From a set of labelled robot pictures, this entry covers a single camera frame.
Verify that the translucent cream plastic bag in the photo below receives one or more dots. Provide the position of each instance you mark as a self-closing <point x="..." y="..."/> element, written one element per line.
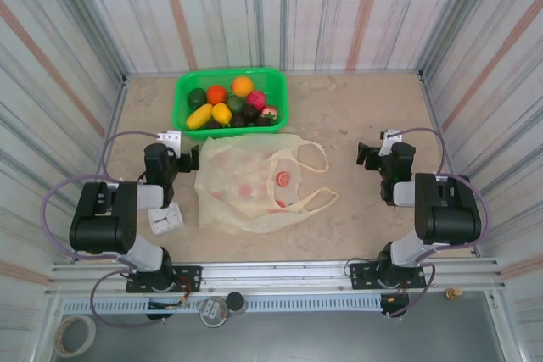
<point x="229" y="179"/>

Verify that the yellow fake lemon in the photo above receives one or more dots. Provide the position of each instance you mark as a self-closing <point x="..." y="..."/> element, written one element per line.
<point x="221" y="113"/>

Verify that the green fake fruit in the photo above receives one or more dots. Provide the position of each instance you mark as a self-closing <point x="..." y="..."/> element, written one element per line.
<point x="234" y="103"/>

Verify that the green plastic basket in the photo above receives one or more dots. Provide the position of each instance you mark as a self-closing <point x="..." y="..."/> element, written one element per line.
<point x="182" y="82"/>

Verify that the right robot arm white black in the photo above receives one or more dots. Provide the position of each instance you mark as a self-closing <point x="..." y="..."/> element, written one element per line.
<point x="449" y="218"/>

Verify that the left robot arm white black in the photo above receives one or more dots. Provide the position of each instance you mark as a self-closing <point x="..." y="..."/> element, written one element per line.
<point x="102" y="226"/>

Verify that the dark purple fake mangosteen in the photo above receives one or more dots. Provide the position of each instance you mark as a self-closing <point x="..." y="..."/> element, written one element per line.
<point x="264" y="121"/>
<point x="238" y="120"/>
<point x="250" y="113"/>
<point x="214" y="124"/>

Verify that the yellow fake mango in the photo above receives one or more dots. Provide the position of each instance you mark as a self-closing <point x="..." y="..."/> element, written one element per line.
<point x="199" y="116"/>

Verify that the dark green fake avocado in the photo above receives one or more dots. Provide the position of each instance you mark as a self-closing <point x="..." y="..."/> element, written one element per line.
<point x="196" y="98"/>

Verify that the pink-red fake fruit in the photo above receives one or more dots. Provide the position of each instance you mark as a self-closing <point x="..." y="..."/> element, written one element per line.
<point x="256" y="99"/>

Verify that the orange fake orange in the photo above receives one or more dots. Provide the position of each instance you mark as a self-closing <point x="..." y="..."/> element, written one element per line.
<point x="242" y="86"/>

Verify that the red fake strawberry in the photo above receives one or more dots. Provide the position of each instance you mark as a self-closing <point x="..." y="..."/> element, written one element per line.
<point x="270" y="113"/>

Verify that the white square clock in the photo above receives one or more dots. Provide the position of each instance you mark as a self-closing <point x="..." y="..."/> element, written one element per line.
<point x="167" y="222"/>

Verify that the brass fitting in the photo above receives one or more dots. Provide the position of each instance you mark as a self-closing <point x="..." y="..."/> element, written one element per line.
<point x="453" y="293"/>

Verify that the black round knob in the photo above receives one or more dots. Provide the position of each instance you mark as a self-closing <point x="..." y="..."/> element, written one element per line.
<point x="236" y="302"/>

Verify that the round metal gauge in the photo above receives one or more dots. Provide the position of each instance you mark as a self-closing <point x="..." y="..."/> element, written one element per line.
<point x="214" y="312"/>

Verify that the beige tape roll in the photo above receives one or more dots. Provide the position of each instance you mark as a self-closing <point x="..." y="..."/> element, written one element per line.
<point x="63" y="347"/>

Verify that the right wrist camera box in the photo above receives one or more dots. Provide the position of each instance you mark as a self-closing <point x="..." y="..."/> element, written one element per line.
<point x="388" y="143"/>

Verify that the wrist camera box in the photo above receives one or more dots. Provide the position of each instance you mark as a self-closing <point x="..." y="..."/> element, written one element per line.
<point x="388" y="143"/>
<point x="171" y="139"/>

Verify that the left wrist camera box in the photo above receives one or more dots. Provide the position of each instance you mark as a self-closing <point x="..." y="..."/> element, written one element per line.
<point x="171" y="139"/>

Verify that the aluminium mounting rail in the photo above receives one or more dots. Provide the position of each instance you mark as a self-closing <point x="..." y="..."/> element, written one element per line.
<point x="275" y="273"/>

